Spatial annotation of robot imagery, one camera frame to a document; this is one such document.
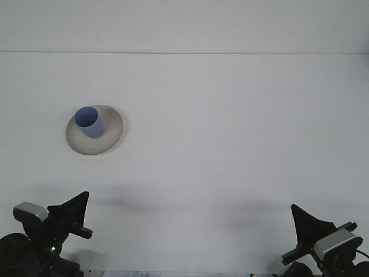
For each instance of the pale round plate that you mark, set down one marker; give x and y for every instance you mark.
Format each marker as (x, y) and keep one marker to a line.
(112, 138)

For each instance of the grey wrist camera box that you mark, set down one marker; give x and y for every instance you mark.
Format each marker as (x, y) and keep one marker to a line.
(30, 210)
(334, 241)

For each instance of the pale blue cup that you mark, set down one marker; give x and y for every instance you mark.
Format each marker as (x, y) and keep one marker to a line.
(95, 130)

